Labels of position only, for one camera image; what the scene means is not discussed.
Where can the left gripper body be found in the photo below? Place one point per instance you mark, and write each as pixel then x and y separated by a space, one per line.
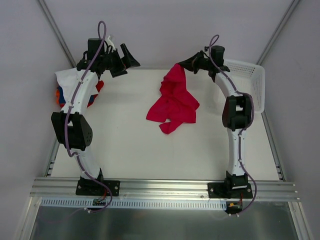
pixel 119 63

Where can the blue folded t shirt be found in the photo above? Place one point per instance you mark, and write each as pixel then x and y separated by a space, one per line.
pixel 61 100

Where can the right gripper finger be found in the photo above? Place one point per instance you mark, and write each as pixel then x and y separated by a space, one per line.
pixel 192 59
pixel 190 67

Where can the white slotted cable duct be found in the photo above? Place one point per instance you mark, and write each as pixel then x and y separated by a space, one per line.
pixel 161 204

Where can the orange red folded t shirt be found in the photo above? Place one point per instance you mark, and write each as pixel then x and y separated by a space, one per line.
pixel 98 87

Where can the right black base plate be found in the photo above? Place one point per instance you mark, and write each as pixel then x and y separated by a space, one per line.
pixel 221 190

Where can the aluminium mounting rail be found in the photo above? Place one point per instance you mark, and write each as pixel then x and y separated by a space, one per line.
pixel 150 189

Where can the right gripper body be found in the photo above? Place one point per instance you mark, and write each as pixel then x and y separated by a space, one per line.
pixel 196 62

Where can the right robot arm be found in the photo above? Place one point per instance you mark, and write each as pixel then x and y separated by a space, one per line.
pixel 237 116

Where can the white folded t shirt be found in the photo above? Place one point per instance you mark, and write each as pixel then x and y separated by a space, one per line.
pixel 66 79

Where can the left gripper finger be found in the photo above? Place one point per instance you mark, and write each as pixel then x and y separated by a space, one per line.
pixel 128 60
pixel 118 70

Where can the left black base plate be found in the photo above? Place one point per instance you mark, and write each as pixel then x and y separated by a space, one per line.
pixel 88 187

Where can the pink red t shirt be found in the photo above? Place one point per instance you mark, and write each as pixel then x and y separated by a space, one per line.
pixel 176 105

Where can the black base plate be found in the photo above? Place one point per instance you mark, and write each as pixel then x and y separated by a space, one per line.
pixel 88 187
pixel 221 190

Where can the white plastic basket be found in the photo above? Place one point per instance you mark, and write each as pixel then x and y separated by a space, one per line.
pixel 246 78

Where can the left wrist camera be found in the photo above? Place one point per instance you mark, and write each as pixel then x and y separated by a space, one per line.
pixel 92 46

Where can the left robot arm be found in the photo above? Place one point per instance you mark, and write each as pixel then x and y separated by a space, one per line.
pixel 71 128

